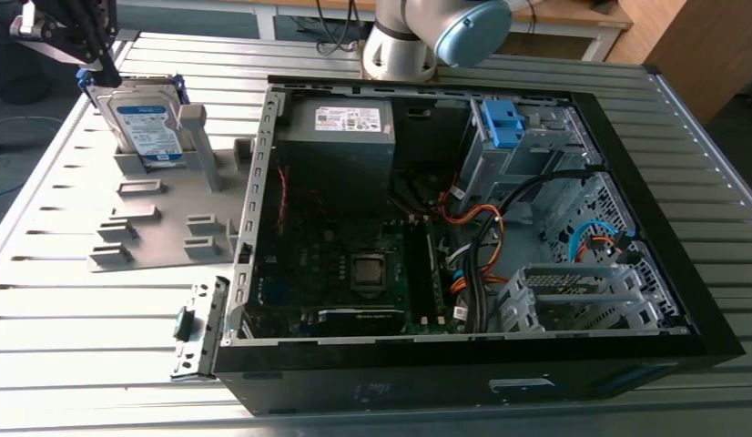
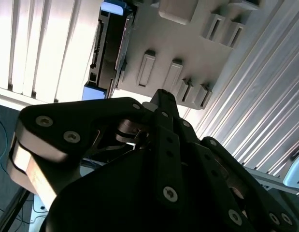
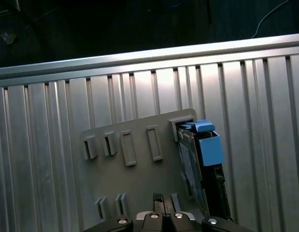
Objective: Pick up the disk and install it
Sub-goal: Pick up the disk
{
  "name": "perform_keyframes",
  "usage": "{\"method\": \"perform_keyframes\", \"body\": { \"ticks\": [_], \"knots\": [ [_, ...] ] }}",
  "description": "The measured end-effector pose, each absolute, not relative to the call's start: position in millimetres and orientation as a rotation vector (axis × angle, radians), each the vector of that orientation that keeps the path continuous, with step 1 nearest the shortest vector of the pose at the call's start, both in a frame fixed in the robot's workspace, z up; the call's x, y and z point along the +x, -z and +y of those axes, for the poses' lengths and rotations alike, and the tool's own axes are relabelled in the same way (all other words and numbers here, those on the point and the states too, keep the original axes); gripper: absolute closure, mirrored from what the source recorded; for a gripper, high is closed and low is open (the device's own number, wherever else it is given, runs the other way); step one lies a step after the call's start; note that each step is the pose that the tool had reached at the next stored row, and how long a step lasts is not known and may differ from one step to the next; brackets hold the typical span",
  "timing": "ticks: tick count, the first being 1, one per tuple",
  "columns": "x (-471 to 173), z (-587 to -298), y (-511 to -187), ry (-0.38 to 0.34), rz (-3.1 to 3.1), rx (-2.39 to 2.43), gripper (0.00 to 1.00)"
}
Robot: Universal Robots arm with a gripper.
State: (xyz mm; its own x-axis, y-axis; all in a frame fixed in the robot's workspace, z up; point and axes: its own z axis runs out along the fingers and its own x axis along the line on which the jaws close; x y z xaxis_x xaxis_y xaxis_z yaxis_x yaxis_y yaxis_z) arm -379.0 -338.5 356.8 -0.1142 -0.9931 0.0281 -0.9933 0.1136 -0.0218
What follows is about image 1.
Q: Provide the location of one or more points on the hard disk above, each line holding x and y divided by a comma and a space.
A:
144, 123

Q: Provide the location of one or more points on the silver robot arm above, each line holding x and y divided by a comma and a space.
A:
400, 50

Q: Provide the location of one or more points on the metal disk bay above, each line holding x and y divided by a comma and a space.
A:
576, 298

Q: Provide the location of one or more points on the black swivel chair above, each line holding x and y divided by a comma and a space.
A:
18, 77

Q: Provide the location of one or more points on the grey parts rack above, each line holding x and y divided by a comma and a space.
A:
168, 236

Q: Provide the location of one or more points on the grey power supply unit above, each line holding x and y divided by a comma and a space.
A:
332, 173

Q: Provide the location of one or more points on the green motherboard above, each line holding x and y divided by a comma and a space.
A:
303, 273

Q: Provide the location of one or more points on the silver CPU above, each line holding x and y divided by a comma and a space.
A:
368, 269

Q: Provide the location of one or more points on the CPU socket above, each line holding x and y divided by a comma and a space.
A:
392, 273

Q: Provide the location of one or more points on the black graphics card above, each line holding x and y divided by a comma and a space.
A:
363, 318

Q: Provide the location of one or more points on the metal optical drive bay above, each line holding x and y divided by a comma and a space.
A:
534, 155

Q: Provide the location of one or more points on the black open PC case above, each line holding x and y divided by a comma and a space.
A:
412, 382

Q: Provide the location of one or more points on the wooden cabinet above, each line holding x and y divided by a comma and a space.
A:
703, 54

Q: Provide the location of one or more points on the metal case side bracket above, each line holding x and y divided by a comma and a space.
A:
214, 318

